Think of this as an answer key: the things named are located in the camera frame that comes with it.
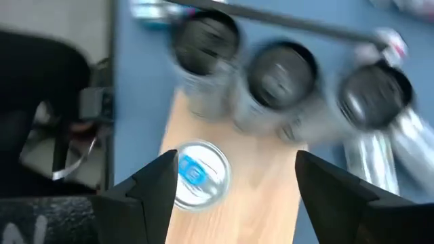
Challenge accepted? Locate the blue table mat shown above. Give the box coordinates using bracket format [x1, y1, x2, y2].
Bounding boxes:
[113, 0, 434, 244]

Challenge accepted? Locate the black bulky object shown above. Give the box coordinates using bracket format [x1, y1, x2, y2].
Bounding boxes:
[0, 30, 115, 199]

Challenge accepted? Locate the silver-blue can with blue tab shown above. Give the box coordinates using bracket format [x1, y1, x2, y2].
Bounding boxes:
[172, 139, 233, 213]

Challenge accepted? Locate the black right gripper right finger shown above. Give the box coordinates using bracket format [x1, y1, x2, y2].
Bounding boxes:
[294, 150, 381, 244]

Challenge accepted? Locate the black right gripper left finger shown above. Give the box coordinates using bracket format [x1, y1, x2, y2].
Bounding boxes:
[91, 148, 180, 244]

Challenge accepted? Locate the white can with red band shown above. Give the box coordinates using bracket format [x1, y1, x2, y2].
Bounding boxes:
[352, 26, 410, 68]

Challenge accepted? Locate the silver can with blue palm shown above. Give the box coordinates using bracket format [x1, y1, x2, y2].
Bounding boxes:
[233, 39, 321, 136]

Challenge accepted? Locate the wooden board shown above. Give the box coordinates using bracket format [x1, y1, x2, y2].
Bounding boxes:
[159, 0, 389, 244]

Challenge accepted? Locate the blue Red Bull can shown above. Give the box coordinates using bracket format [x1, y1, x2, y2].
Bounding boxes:
[130, 0, 197, 26]

